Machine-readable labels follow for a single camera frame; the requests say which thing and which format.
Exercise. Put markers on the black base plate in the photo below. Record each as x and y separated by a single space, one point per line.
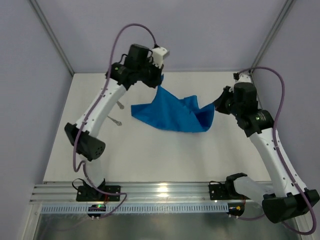
218 191
86 193

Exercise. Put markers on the blue cloth napkin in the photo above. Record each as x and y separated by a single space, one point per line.
168 113

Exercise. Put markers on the silver table knife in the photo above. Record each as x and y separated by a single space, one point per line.
120 105

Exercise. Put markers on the left aluminium frame post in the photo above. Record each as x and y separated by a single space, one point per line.
51 35

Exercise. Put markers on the left black controller board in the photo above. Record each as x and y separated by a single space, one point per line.
96 210

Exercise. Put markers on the slotted grey cable duct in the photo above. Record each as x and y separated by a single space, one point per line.
138 208

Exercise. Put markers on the right aluminium frame post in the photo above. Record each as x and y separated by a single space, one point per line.
272 33

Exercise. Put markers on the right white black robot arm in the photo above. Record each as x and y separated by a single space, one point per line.
289 197

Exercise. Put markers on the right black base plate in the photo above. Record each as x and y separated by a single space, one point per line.
218 191

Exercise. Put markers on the silver fork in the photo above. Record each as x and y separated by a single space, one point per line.
118 123

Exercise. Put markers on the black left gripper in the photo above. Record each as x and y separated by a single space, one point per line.
154 78

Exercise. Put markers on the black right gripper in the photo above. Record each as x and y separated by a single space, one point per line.
223 101

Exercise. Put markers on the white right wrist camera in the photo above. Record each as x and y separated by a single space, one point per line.
243 77

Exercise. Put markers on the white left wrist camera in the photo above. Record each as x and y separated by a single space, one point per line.
158 55

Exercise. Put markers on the aluminium front rail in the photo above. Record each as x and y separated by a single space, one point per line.
60 192

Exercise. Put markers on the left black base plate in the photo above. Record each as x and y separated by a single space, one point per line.
86 193

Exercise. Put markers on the black controller board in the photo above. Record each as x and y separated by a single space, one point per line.
96 210
235 210

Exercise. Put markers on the aluminium frame post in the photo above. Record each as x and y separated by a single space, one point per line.
272 33
51 35

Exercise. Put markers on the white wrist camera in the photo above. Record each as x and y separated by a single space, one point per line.
243 77
158 55

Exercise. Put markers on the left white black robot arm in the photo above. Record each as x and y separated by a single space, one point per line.
83 134

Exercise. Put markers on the right black controller board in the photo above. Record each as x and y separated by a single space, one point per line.
235 210

